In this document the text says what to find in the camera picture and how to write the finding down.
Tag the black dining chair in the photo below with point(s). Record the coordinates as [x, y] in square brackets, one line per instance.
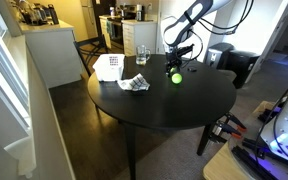
[90, 50]

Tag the clear glass mug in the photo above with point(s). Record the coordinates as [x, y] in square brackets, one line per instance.
[141, 55]

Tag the white drawer cabinet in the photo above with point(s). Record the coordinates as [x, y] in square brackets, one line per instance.
[139, 36]

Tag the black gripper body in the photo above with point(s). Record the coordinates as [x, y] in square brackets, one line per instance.
[175, 53]

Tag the white plastic bin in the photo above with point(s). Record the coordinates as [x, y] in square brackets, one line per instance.
[110, 70]

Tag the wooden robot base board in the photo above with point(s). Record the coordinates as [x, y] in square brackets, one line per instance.
[224, 163]

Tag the white framed window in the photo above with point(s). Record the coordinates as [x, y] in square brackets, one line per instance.
[0, 73]

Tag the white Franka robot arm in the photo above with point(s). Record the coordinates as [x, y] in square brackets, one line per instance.
[197, 13]

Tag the checkered dish cloth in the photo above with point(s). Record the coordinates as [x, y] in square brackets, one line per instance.
[134, 83]

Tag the yellow-green tennis ball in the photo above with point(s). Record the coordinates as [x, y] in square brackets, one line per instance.
[176, 78]

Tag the white curtain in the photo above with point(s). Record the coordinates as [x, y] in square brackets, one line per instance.
[22, 155]

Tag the white kitchen counter cabinet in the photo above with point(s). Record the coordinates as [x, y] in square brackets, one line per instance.
[50, 53]

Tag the black trash can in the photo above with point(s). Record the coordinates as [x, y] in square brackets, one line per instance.
[242, 66]

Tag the round black table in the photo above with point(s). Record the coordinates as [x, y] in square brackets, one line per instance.
[164, 100]

